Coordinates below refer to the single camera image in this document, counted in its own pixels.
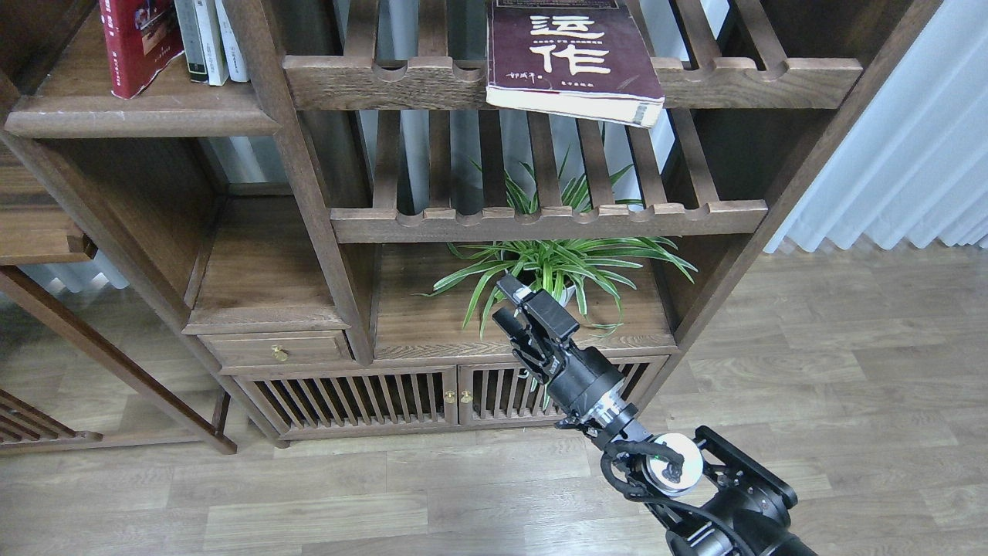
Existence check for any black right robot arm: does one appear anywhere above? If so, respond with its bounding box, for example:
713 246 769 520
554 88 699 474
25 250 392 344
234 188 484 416
494 275 812 555

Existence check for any left slatted cabinet door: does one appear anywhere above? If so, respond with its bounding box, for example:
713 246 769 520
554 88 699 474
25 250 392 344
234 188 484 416
235 366 458 441

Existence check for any grey upright book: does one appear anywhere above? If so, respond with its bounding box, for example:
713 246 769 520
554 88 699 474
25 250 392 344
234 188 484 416
174 0 208 83

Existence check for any white upright book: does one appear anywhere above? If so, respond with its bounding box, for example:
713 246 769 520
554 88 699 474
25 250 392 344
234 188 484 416
213 0 250 83
193 0 229 86

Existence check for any red paperback book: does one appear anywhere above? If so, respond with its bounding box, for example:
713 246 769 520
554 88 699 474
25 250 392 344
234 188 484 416
98 1 184 99

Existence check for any dark wooden bookshelf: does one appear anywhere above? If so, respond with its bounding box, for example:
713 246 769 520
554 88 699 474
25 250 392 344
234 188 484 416
2 1 941 446

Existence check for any small wooden drawer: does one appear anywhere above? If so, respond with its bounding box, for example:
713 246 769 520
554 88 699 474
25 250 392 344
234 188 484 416
200 330 350 367

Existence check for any white upright book middle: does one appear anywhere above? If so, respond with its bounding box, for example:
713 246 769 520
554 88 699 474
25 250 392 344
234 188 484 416
193 0 229 86

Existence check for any white window curtain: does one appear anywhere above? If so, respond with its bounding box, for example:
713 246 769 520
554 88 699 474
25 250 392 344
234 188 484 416
766 1 987 253

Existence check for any white upright book right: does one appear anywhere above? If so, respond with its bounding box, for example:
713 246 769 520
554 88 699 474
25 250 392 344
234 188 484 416
213 0 250 83

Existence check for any white plant pot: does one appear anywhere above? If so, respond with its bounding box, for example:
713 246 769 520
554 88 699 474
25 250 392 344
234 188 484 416
496 271 577 325

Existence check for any green spider plant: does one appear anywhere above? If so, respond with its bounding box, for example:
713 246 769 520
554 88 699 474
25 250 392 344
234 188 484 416
421 147 698 410

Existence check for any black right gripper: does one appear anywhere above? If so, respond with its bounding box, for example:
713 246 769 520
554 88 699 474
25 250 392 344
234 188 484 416
492 274 627 425

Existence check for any slatted cabinet door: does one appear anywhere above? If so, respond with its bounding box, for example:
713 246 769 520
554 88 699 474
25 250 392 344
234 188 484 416
235 366 458 441
458 355 669 427

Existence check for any right slatted cabinet door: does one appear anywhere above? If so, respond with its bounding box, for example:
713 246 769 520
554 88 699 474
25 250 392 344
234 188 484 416
458 355 669 427

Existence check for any maroon book with white characters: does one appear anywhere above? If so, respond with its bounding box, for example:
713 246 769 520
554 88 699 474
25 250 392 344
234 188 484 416
486 1 665 129

